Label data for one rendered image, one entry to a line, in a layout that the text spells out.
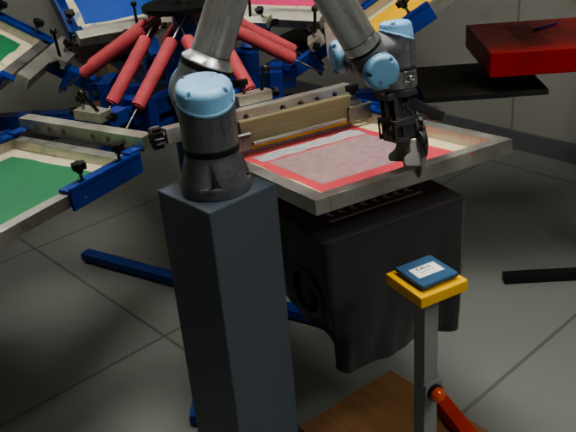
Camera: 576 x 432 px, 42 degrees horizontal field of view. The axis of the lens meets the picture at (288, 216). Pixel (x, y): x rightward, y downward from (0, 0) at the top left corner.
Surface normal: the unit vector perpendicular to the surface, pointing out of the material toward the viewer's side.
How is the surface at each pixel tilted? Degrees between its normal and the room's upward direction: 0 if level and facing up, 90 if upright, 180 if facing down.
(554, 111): 90
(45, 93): 90
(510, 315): 0
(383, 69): 90
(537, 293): 0
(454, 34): 90
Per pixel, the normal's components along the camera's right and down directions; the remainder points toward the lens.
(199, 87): -0.04, -0.83
